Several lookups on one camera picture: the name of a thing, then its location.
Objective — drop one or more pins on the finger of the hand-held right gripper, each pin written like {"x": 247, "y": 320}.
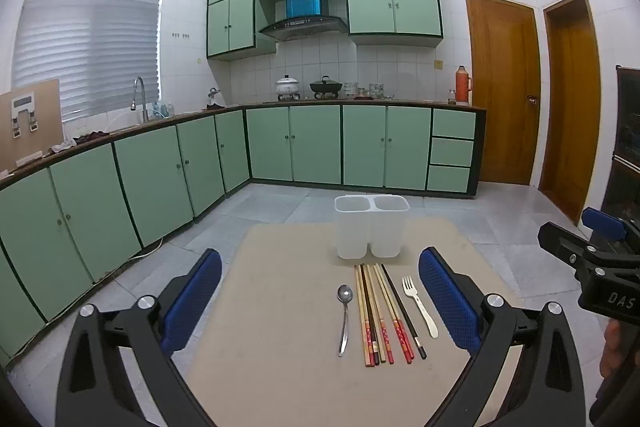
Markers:
{"x": 605, "y": 222}
{"x": 560, "y": 239}

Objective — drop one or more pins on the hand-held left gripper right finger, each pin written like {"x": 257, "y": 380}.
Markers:
{"x": 450, "y": 302}

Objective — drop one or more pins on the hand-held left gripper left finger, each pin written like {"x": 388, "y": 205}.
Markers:
{"x": 195, "y": 297}

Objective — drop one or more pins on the white plastic fork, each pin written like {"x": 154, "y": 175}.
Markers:
{"x": 425, "y": 317}

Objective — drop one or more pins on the black chopstick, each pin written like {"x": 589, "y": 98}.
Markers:
{"x": 408, "y": 322}

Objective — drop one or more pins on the row of wooden chopsticks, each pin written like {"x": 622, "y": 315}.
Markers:
{"x": 372, "y": 307}

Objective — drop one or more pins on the metal spoon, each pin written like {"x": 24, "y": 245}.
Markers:
{"x": 345, "y": 294}

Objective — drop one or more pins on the white plastic utensil holder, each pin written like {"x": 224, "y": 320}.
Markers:
{"x": 355, "y": 232}

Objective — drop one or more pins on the person's right hand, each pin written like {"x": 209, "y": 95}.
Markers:
{"x": 612, "y": 349}

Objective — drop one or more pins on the dark display cabinet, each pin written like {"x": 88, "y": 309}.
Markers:
{"x": 627, "y": 147}

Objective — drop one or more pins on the wooden door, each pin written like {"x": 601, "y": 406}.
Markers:
{"x": 500, "y": 97}
{"x": 570, "y": 117}

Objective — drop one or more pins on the small glass jar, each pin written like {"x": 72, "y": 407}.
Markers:
{"x": 451, "y": 97}

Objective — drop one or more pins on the orange thermos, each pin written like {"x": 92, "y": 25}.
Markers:
{"x": 462, "y": 87}

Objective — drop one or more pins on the clear bottles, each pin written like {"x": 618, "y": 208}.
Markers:
{"x": 164, "y": 109}

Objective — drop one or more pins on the dark cloth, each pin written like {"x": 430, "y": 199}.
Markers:
{"x": 90, "y": 138}

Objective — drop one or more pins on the green base cabinets with counter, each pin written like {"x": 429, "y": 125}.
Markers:
{"x": 315, "y": 142}

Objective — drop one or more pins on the small kettle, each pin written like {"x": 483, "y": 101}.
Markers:
{"x": 215, "y": 99}

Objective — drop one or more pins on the white cloth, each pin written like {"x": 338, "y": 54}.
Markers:
{"x": 61, "y": 147}

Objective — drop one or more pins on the metal faucet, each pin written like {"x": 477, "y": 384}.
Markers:
{"x": 141, "y": 97}

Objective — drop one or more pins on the cardboard board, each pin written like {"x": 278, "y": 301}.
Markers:
{"x": 47, "y": 142}

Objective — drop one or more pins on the glass jars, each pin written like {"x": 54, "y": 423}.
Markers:
{"x": 376, "y": 91}

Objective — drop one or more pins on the white lidded pot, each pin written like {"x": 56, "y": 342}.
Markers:
{"x": 287, "y": 86}

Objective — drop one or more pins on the gas stove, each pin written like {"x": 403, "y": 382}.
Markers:
{"x": 320, "y": 96}

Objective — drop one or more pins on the black wok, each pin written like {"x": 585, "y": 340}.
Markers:
{"x": 325, "y": 86}

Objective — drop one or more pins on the white label on cardboard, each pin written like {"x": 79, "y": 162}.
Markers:
{"x": 24, "y": 107}

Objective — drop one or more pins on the white window blind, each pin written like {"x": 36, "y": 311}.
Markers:
{"x": 90, "y": 37}

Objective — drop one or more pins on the range hood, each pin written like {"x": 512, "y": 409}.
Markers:
{"x": 300, "y": 27}

